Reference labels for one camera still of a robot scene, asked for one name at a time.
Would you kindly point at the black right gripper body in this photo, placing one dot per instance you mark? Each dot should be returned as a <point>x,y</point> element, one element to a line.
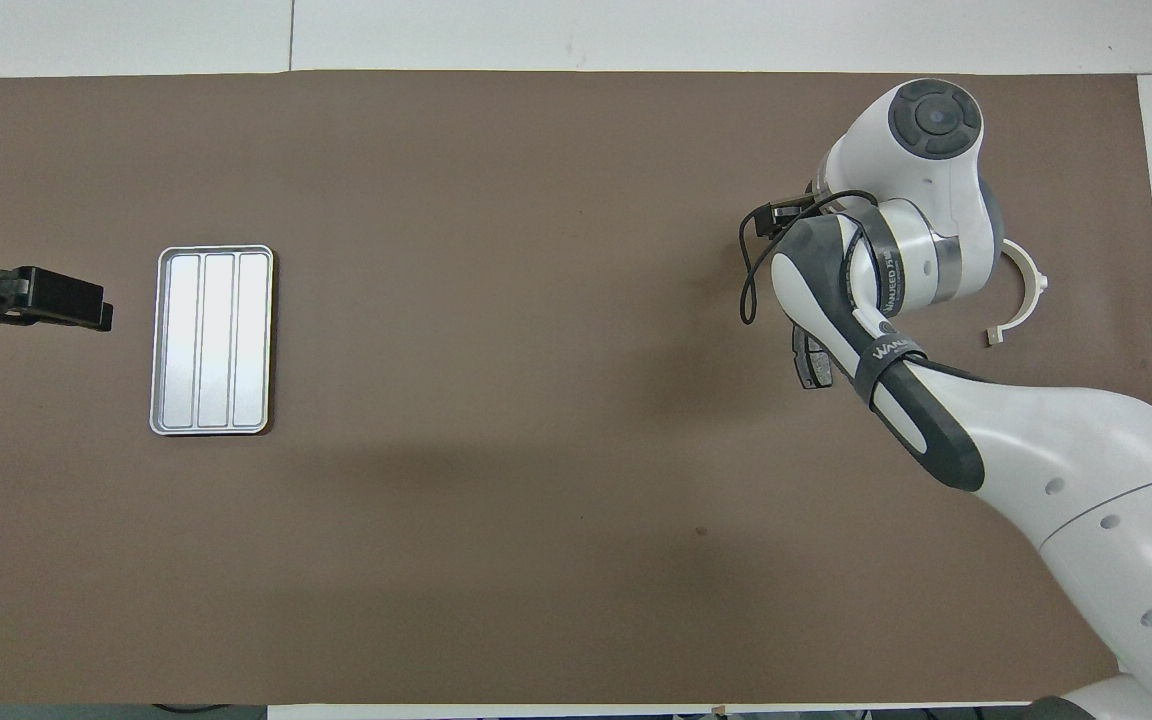
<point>801,215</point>

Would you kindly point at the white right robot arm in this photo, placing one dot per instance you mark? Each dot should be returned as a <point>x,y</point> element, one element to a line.
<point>1036,450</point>

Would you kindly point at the silver metal tray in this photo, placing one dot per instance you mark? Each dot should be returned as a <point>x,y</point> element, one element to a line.
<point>216,340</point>

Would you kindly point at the rectangular grey brake pad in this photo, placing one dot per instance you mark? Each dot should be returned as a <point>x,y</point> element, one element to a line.
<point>808,370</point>

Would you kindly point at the brown table mat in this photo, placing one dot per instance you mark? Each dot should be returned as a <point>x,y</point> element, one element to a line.
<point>496,200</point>

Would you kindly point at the white semicircular plastic bracket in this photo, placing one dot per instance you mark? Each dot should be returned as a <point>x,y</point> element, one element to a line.
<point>1036,290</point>

